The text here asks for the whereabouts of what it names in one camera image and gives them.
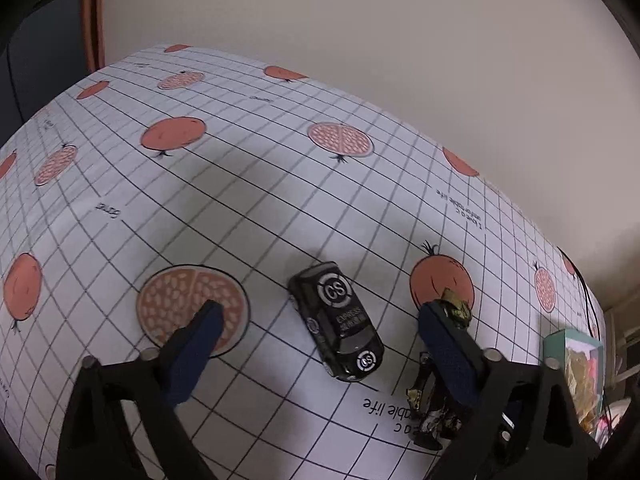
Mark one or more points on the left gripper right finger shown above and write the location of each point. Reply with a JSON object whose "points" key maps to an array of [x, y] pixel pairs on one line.
{"points": [[518, 420]]}

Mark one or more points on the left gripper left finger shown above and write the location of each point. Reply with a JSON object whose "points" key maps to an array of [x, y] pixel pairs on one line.
{"points": [[95, 442]]}

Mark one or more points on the pink hair roller clip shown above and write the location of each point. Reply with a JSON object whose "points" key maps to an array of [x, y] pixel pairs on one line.
{"points": [[595, 365]]}

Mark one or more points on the black toy car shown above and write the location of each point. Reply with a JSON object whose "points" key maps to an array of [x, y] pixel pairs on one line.
{"points": [[347, 341]]}

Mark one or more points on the cream lace scrunchie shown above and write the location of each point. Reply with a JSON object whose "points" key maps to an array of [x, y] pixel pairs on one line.
{"points": [[586, 397]]}

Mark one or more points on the teal shallow cardboard tray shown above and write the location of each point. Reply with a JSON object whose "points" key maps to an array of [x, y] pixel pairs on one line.
{"points": [[554, 346]]}

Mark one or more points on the patterned grid tablecloth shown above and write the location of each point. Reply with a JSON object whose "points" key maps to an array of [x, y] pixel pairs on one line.
{"points": [[182, 157]]}

